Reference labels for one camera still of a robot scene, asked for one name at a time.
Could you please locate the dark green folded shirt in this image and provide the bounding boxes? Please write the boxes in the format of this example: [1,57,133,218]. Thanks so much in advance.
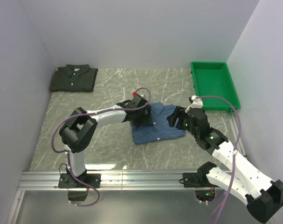
[49,64,98,92]

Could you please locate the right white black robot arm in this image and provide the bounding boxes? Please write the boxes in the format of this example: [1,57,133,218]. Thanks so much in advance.
[167,106,283,224]

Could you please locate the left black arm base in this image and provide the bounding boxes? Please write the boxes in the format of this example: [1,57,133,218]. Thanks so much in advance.
[57,167,101,207]

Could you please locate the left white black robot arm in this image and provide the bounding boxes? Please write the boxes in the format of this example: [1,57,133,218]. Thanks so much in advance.
[59,95,152,188]

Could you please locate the green plastic tray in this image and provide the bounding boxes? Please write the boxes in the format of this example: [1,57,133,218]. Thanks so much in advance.
[191,62,241,109]

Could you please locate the aluminium mounting rail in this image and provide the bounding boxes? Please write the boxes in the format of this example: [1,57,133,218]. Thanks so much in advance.
[17,170,187,191]

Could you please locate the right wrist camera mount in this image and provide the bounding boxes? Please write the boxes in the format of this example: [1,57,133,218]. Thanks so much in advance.
[185,95,203,113]

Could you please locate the blue checked long sleeve shirt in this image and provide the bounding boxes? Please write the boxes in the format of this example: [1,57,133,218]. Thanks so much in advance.
[131,102,186,145]

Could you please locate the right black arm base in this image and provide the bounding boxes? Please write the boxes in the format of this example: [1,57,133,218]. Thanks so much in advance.
[178,161,223,203]

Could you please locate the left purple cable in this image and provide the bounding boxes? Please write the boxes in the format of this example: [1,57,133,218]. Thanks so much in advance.
[51,87,152,207]

